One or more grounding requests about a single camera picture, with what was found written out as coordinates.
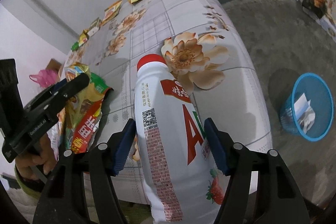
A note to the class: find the small white gold packet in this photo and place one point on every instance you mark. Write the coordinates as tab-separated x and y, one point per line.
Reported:
94	27

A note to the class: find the person left hand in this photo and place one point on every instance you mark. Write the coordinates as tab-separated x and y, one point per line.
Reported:
46	158

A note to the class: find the small green wrapper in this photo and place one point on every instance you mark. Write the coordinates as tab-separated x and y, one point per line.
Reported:
75	46

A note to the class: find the white yogurt bottle red cap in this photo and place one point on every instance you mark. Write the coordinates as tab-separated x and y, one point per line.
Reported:
179	174

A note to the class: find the pink plastic bag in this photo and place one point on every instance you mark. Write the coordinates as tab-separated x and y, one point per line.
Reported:
45	78

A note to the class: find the floral tablecloth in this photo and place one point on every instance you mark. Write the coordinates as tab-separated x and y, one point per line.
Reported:
203	51

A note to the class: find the dark snack box on floor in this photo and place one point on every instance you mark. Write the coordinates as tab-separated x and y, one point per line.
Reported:
317	7

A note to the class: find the orange snack packet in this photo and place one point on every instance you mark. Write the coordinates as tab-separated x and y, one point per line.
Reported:
111	12

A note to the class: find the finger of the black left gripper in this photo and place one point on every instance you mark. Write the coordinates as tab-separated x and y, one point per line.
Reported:
55	87
69	90

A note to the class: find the blue mesh trash basket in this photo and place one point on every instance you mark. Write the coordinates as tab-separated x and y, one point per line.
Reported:
309	110

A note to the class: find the small yellow wrapper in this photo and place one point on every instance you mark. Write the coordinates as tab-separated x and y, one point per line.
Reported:
83	38

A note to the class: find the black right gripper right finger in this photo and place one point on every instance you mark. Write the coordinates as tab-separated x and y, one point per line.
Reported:
278	198

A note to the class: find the green chip snack bag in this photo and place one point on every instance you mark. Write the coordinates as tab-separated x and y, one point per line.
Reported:
79	120

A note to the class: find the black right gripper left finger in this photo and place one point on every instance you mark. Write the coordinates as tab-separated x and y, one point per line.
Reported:
63	198

